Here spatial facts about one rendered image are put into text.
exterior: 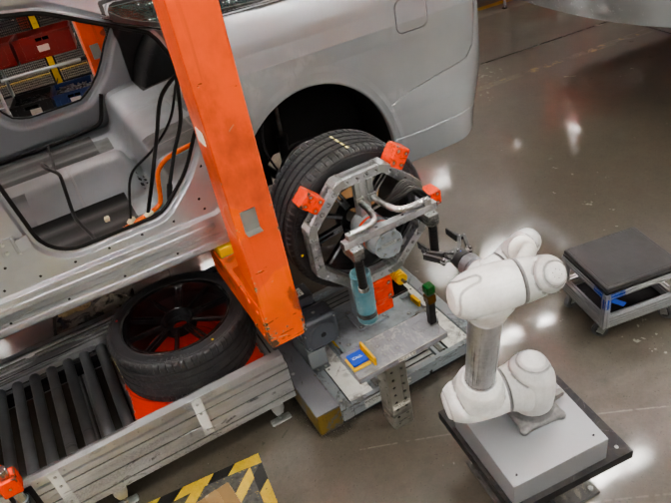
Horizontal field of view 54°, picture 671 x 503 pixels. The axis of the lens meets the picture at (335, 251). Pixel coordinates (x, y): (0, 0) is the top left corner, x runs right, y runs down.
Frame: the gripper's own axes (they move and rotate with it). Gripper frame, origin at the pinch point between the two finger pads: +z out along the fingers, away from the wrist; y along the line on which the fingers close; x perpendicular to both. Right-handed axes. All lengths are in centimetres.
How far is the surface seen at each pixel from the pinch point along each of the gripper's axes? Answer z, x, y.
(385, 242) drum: 6.3, 3.9, -18.2
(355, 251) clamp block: -1.0, 11.7, -35.0
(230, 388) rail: 26, -48, -92
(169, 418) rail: 26, -47, -120
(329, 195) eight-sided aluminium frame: 21.0, 25.1, -31.9
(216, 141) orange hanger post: 18, 64, -69
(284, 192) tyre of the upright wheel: 41, 22, -43
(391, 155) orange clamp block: 22.0, 29.8, -1.6
